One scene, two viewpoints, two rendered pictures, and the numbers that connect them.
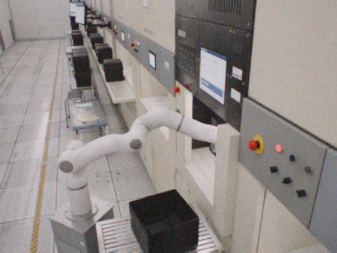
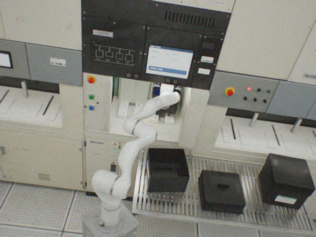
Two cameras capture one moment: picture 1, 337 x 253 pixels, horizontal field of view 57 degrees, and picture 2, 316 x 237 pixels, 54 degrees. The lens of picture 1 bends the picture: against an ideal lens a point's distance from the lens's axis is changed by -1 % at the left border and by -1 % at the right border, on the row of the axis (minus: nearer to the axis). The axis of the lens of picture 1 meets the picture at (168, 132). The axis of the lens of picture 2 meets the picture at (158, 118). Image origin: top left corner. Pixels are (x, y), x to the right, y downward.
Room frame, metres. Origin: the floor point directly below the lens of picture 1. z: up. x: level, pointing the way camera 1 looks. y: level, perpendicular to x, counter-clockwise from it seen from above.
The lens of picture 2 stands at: (1.04, 1.57, 2.59)
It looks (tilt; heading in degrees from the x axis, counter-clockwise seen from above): 40 degrees down; 283
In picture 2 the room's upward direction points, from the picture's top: 10 degrees clockwise
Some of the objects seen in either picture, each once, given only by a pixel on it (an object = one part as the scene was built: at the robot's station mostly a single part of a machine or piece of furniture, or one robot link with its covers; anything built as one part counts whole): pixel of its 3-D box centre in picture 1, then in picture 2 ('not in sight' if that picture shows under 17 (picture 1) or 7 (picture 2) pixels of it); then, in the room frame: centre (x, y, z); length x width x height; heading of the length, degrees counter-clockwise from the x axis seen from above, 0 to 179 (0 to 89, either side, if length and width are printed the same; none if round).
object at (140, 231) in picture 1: (162, 223); (166, 169); (1.25, 0.04, 0.85); 0.28 x 0.28 x 0.17; 25
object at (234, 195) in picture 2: not in sight; (221, 189); (0.83, 0.02, 0.83); 0.29 x 0.29 x 0.13; 18
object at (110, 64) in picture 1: (113, 69); not in sight; (4.26, 0.76, 0.93); 0.30 x 0.28 x 0.26; 13
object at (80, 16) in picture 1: (92, 17); not in sight; (4.71, 1.06, 1.59); 0.50 x 0.41 x 0.36; 106
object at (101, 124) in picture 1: (89, 127); not in sight; (3.87, 1.08, 0.24); 0.97 x 0.52 x 0.48; 19
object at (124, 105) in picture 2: not in sight; (131, 109); (1.74, -0.43, 0.89); 0.22 x 0.21 x 0.04; 106
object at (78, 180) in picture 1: (75, 163); (107, 188); (1.50, 0.52, 1.07); 0.19 x 0.12 x 0.24; 177
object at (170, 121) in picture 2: not in sight; (162, 114); (1.48, -0.50, 0.89); 0.22 x 0.21 x 0.04; 106
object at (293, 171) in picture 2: not in sight; (284, 181); (0.41, -0.21, 0.89); 0.29 x 0.29 x 0.25; 12
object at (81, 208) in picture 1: (79, 197); (110, 211); (1.47, 0.52, 0.85); 0.19 x 0.19 x 0.18
